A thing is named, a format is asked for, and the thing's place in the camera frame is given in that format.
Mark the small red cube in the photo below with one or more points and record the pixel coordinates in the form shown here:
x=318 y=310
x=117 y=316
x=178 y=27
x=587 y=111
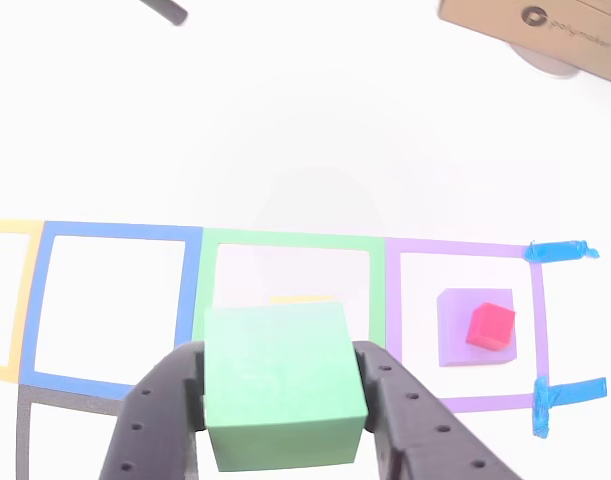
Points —
x=487 y=325

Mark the purple cube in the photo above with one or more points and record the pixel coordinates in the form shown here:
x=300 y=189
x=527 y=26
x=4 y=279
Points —
x=452 y=330

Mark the orange square frame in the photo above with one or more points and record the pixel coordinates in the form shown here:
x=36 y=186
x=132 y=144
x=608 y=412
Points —
x=27 y=300

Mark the blue tape strip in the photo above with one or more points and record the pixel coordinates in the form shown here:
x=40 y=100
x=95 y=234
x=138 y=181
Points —
x=541 y=405
x=555 y=251

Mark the green square frame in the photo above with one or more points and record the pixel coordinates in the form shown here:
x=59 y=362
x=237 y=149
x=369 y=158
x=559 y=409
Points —
x=290 y=237

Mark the black cylindrical stand leg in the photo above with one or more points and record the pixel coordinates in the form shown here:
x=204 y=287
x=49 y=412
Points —
x=167 y=10

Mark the purple square frame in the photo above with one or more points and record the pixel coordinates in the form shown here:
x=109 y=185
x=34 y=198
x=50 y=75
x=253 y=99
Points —
x=392 y=300

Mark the green cube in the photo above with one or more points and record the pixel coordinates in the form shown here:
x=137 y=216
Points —
x=280 y=370

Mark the polymaker printed cardboard box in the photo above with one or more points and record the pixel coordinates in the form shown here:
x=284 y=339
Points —
x=560 y=30

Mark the black square frame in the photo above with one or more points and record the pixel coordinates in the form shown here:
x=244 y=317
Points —
x=22 y=430

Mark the orange cube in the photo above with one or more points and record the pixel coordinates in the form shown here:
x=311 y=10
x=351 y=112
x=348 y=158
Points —
x=300 y=299

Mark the grey round disc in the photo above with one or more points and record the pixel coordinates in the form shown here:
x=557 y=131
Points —
x=545 y=62

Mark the blue square frame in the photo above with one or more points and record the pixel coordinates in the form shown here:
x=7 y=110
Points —
x=115 y=229

